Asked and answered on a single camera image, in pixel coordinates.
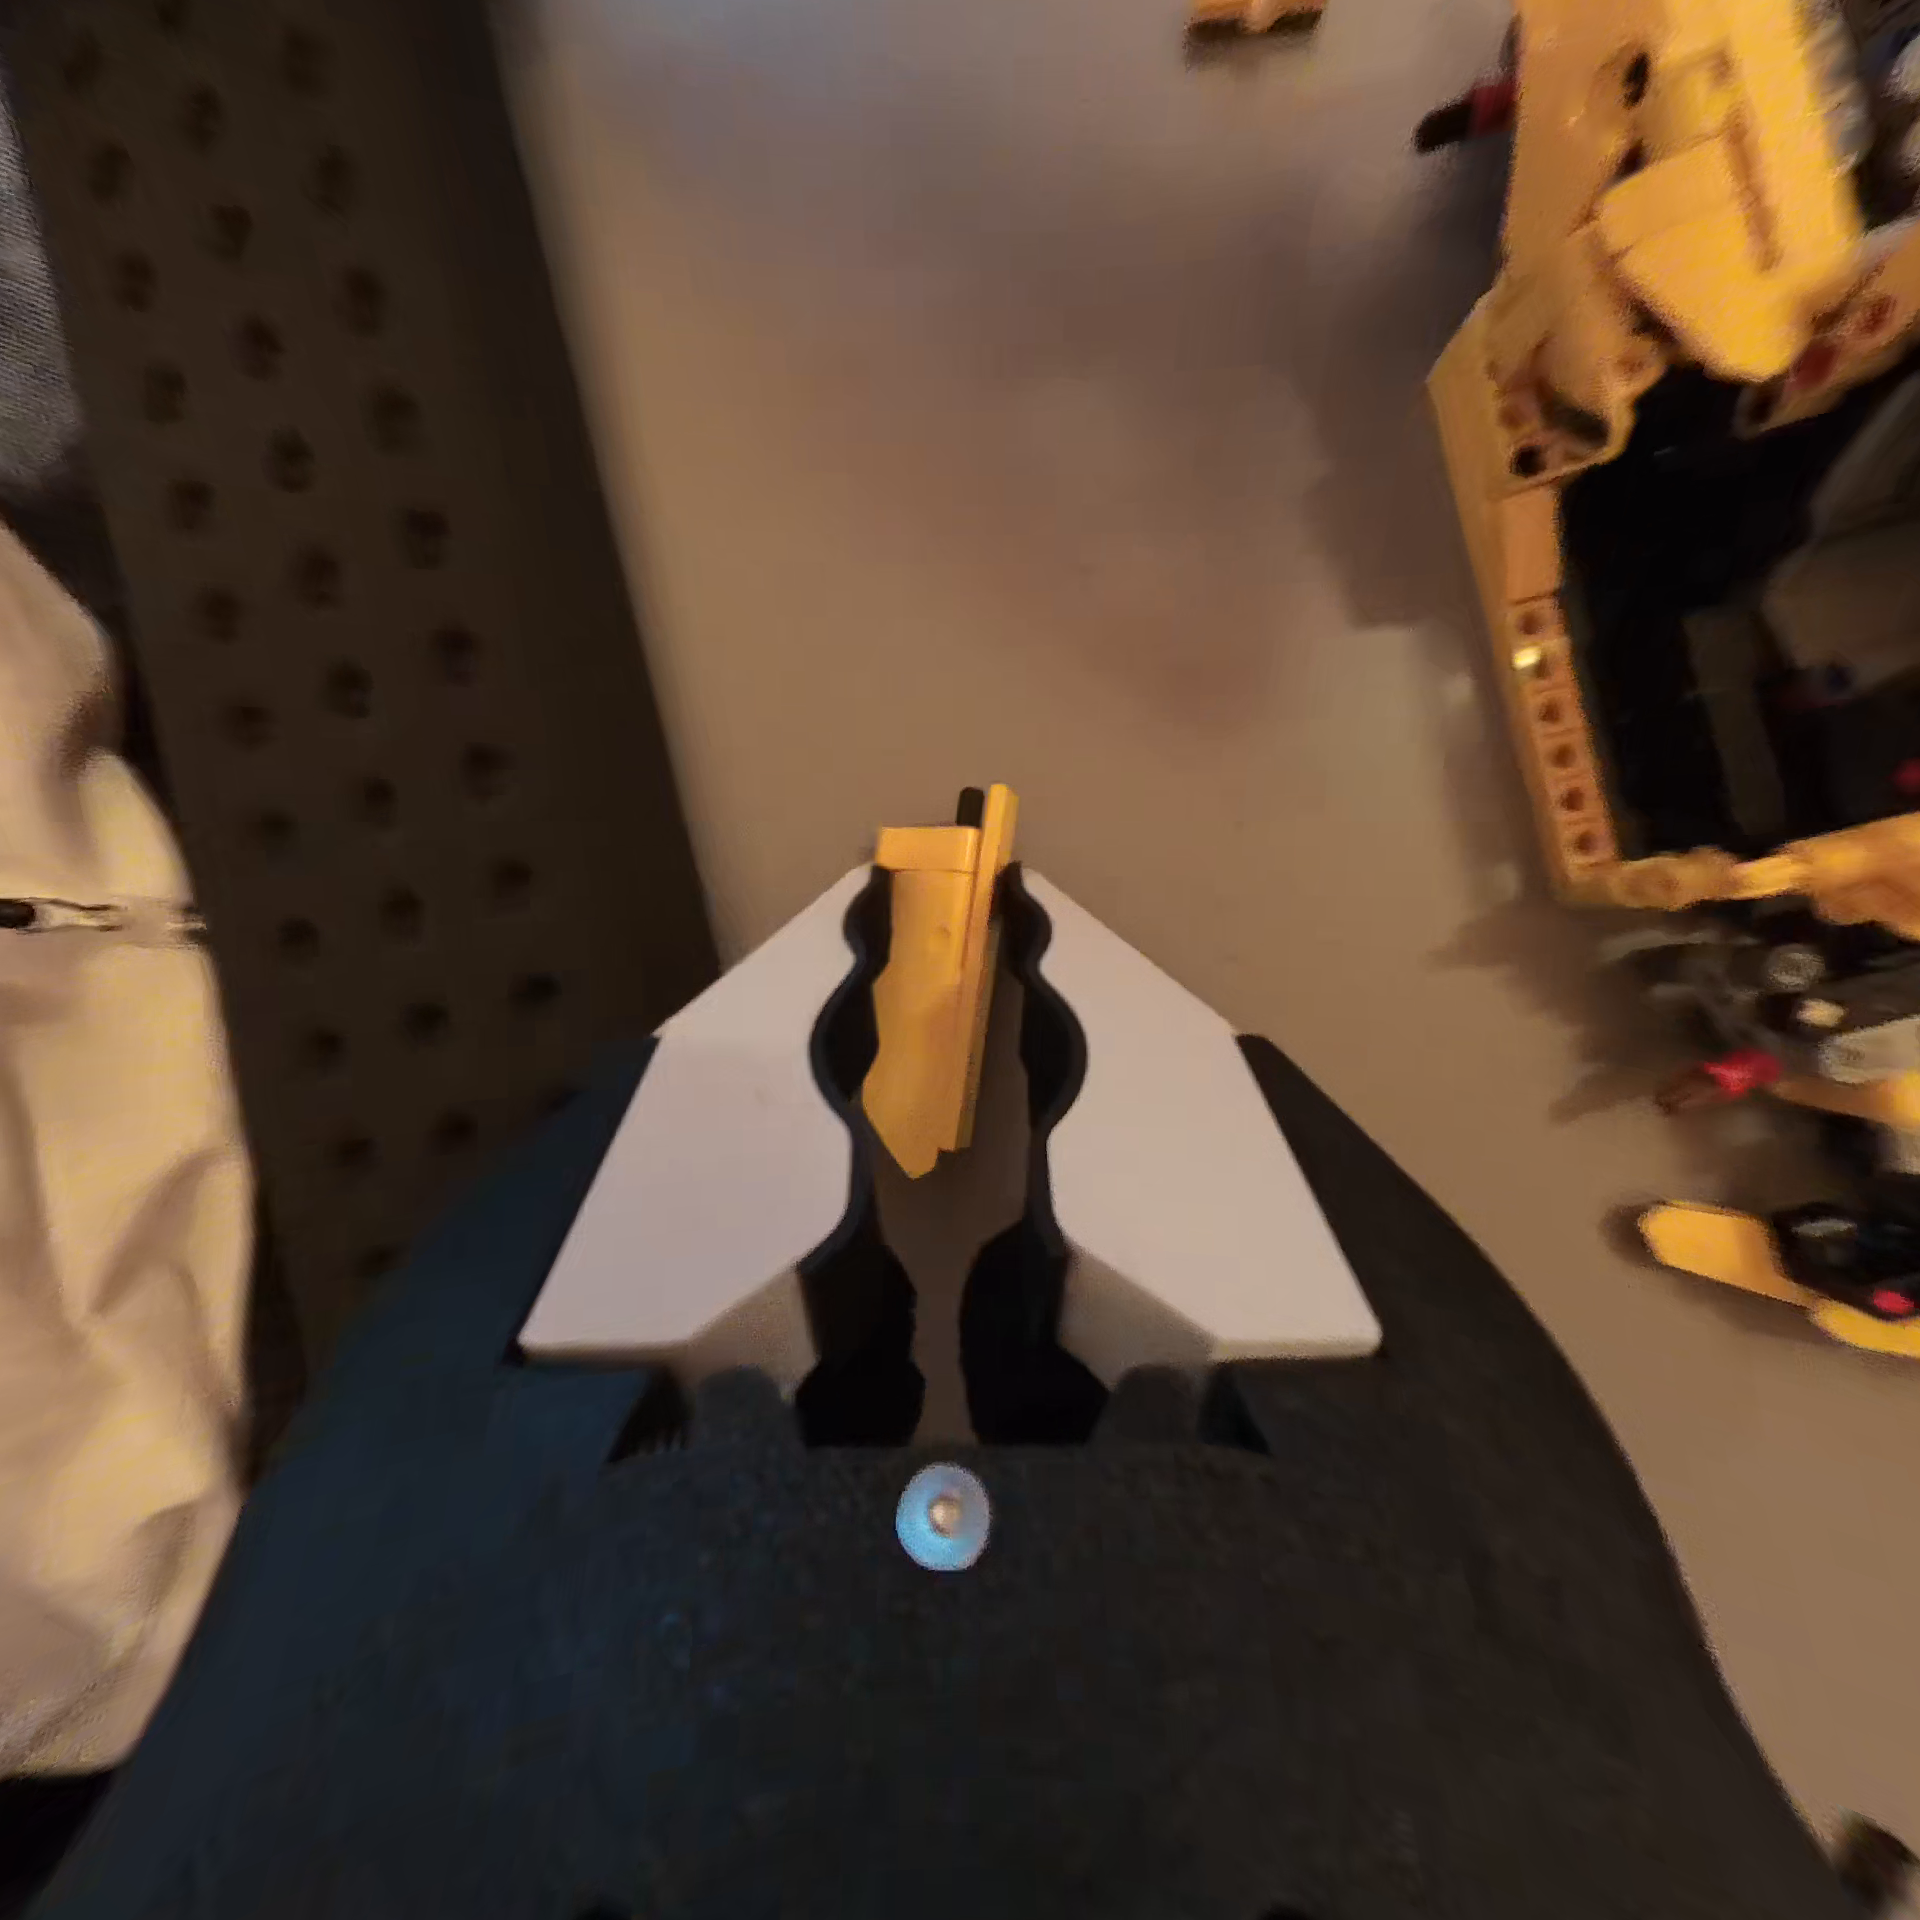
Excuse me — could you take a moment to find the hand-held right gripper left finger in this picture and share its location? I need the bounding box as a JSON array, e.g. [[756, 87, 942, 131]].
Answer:
[[513, 865, 923, 1449]]

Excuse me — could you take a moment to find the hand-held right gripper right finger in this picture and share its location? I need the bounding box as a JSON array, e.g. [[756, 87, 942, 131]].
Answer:
[[957, 865, 1385, 1449]]

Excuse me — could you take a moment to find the yellow panel subassembly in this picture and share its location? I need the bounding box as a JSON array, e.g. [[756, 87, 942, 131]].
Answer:
[[857, 781, 1024, 1183]]

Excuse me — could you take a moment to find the yellow toy car model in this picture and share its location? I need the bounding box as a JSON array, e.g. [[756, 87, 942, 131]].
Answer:
[[1411, 0, 1920, 1362]]

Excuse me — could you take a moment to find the grey desk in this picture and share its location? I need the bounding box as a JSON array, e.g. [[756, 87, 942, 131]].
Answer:
[[479, 0, 1920, 1877]]

